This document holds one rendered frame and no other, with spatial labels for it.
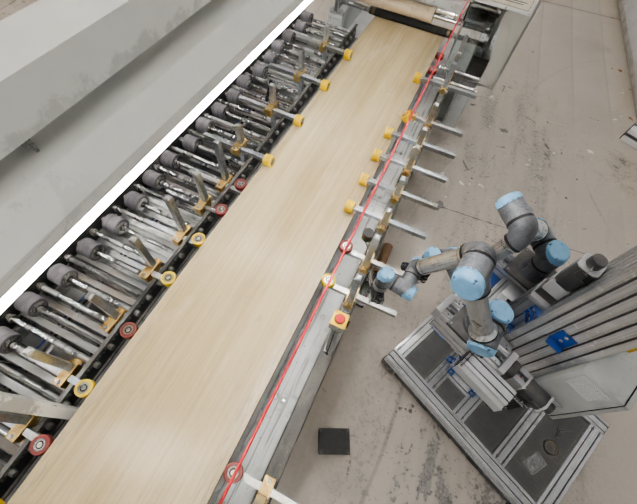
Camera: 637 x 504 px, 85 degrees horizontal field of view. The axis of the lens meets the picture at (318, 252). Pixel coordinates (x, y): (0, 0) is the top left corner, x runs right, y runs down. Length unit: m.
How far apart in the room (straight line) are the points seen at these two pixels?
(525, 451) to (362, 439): 1.03
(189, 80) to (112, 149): 0.14
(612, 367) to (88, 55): 1.96
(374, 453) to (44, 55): 2.60
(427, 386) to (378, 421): 0.43
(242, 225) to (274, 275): 0.39
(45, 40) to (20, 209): 0.15
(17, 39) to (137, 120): 0.12
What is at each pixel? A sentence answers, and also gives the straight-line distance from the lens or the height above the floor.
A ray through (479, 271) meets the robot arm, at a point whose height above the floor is 1.61.
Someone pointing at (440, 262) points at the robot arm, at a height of 1.39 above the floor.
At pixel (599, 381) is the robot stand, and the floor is 1.23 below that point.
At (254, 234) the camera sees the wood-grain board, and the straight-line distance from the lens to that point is 2.09.
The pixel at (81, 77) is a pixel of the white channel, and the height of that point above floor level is 2.43.
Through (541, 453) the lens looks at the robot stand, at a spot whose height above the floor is 0.21.
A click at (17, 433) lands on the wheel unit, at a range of 2.14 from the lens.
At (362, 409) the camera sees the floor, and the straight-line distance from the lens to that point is 2.71.
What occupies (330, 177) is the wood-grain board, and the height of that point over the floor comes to 0.90.
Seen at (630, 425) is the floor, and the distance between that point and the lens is 3.62.
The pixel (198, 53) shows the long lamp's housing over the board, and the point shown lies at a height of 2.37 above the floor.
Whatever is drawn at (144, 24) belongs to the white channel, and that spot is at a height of 2.43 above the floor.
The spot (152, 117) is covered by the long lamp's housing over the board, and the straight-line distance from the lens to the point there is 0.49.
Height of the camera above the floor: 2.65
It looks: 60 degrees down
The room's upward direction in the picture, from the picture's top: 8 degrees clockwise
